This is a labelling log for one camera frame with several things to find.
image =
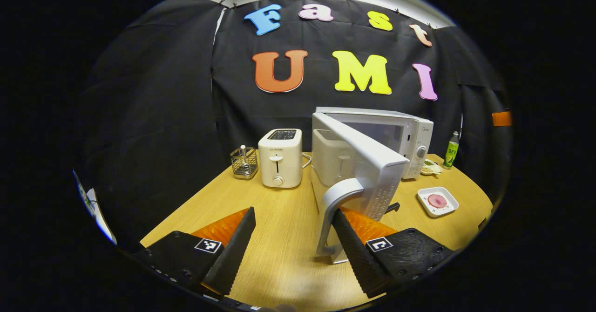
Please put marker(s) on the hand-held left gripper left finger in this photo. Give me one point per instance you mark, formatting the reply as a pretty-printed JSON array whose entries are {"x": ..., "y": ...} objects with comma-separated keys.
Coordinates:
[{"x": 235, "y": 251}]

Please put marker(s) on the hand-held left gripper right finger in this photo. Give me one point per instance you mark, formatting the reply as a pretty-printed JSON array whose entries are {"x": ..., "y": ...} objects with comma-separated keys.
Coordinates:
[{"x": 356, "y": 256}]

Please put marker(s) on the white microwave oven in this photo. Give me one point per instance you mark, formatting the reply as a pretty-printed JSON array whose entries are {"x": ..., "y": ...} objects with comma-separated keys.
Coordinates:
[{"x": 372, "y": 172}]

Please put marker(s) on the pink meat slice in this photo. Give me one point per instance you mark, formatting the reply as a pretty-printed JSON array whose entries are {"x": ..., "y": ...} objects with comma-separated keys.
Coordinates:
[{"x": 437, "y": 201}]

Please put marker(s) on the white square plate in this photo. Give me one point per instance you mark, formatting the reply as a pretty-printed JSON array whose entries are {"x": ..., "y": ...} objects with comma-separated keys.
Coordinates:
[{"x": 451, "y": 204}]

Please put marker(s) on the white toaster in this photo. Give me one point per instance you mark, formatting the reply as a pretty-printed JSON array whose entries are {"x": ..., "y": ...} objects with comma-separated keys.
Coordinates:
[{"x": 279, "y": 163}]

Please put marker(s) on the white divided dish with grains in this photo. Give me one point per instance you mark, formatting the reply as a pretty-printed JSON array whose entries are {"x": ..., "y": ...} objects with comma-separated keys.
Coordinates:
[{"x": 430, "y": 168}]

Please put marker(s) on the green plastic bottle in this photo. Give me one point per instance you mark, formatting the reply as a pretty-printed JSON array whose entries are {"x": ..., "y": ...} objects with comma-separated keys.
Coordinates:
[{"x": 450, "y": 156}]

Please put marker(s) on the orange tape strip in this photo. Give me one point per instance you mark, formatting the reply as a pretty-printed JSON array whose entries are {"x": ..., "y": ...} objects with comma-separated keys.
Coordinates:
[{"x": 502, "y": 118}]

